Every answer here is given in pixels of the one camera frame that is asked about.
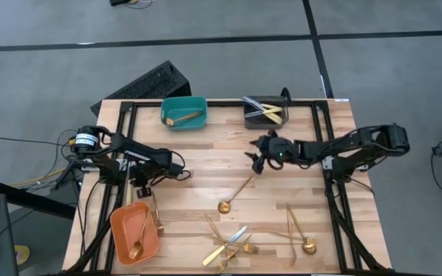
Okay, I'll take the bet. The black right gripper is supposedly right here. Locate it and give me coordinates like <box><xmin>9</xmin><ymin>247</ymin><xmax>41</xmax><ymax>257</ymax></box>
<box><xmin>244</xmin><ymin>130</ymin><xmax>299</xmax><ymax>176</ymax></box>

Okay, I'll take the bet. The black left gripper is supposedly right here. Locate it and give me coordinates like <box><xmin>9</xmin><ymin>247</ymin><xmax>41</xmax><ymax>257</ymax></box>
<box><xmin>128</xmin><ymin>163</ymin><xmax>170</xmax><ymax>199</ymax></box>

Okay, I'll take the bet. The dark grey plastic bin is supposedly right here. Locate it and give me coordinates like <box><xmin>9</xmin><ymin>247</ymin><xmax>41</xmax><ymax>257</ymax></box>
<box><xmin>242</xmin><ymin>95</ymin><xmax>290</xmax><ymax>130</ymax></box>

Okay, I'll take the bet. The gold fork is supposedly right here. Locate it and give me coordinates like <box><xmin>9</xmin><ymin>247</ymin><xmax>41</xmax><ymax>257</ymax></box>
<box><xmin>204</xmin><ymin>233</ymin><xmax>260</xmax><ymax>255</ymax></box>
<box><xmin>204</xmin><ymin>214</ymin><xmax>239</xmax><ymax>265</ymax></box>
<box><xmin>269</xmin><ymin>231</ymin><xmax>307</xmax><ymax>243</ymax></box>
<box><xmin>150</xmin><ymin>192</ymin><xmax>165</xmax><ymax>237</ymax></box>
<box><xmin>286</xmin><ymin>209</ymin><xmax>299</xmax><ymax>268</ymax></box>
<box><xmin>216</xmin><ymin>233</ymin><xmax>253</xmax><ymax>274</ymax></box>
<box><xmin>127</xmin><ymin>209</ymin><xmax>152</xmax><ymax>261</ymax></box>

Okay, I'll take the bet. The orange plastic bin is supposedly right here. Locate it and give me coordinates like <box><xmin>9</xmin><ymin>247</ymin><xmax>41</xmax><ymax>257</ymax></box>
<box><xmin>109</xmin><ymin>202</ymin><xmax>161</xmax><ymax>266</ymax></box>

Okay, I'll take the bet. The gold spoon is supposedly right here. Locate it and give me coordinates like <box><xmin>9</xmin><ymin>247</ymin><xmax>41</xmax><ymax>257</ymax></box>
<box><xmin>165</xmin><ymin>110</ymin><xmax>205</xmax><ymax>127</ymax></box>
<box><xmin>164</xmin><ymin>110</ymin><xmax>205</xmax><ymax>127</ymax></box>
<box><xmin>285</xmin><ymin>204</ymin><xmax>318</xmax><ymax>256</ymax></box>
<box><xmin>217</xmin><ymin>175</ymin><xmax>255</xmax><ymax>215</ymax></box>

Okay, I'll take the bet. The teal plastic bin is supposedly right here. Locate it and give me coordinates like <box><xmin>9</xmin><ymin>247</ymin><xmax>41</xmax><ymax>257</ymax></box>
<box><xmin>160</xmin><ymin>95</ymin><xmax>209</xmax><ymax>132</ymax></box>

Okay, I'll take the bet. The black perforated box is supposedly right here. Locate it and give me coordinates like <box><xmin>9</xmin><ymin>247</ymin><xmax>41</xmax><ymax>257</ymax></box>
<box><xmin>90</xmin><ymin>60</ymin><xmax>192</xmax><ymax>118</ymax></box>

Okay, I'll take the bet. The black beam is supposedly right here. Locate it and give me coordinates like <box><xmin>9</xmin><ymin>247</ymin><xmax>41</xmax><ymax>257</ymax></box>
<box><xmin>0</xmin><ymin>179</ymin><xmax>77</xmax><ymax>220</ymax></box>

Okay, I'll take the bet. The yellow tape roll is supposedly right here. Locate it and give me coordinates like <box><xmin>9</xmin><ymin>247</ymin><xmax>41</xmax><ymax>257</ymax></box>
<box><xmin>13</xmin><ymin>245</ymin><xmax>31</xmax><ymax>266</ymax></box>

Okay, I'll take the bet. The black aluminium table frame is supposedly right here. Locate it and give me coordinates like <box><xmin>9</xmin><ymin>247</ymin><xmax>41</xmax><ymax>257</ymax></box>
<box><xmin>65</xmin><ymin>100</ymin><xmax>394</xmax><ymax>276</ymax></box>

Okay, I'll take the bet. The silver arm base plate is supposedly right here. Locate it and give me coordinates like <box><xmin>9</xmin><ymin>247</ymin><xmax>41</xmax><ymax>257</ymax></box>
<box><xmin>79</xmin><ymin>159</ymin><xmax>128</xmax><ymax>173</ymax></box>
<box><xmin>322</xmin><ymin>156</ymin><xmax>370</xmax><ymax>173</ymax></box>

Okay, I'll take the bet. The black side bracket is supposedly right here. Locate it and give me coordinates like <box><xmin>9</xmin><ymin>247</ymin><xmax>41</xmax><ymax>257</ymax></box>
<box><xmin>54</xmin><ymin>159</ymin><xmax>91</xmax><ymax>192</ymax></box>

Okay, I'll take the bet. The yellow cable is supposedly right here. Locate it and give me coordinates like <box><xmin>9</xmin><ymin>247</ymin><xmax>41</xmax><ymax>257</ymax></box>
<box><xmin>9</xmin><ymin>166</ymin><xmax>69</xmax><ymax>189</ymax></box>

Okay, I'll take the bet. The long black cable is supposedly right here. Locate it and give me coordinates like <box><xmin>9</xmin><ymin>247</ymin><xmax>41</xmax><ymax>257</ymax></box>
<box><xmin>0</xmin><ymin>134</ymin><xmax>71</xmax><ymax>149</ymax></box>

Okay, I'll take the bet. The thin floor cable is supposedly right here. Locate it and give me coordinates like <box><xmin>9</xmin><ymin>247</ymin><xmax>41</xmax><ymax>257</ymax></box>
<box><xmin>127</xmin><ymin>0</ymin><xmax>154</xmax><ymax>10</ymax></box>

